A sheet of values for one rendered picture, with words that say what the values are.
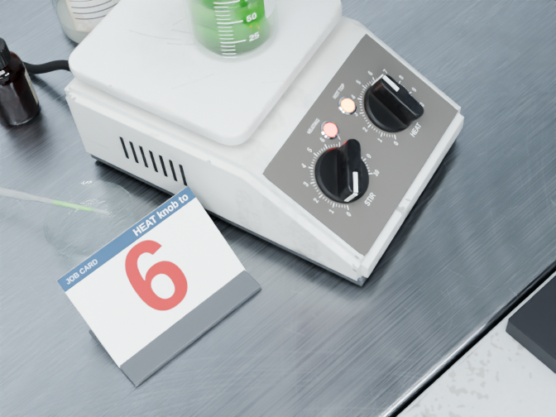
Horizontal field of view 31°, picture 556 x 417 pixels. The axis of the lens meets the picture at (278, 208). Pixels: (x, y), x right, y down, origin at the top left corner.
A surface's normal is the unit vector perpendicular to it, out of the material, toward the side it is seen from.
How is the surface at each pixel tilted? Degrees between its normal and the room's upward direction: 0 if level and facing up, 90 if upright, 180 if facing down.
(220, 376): 0
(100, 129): 90
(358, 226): 30
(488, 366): 0
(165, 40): 0
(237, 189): 90
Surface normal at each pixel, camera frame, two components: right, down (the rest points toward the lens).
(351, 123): 0.37, -0.29
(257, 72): -0.07, -0.56
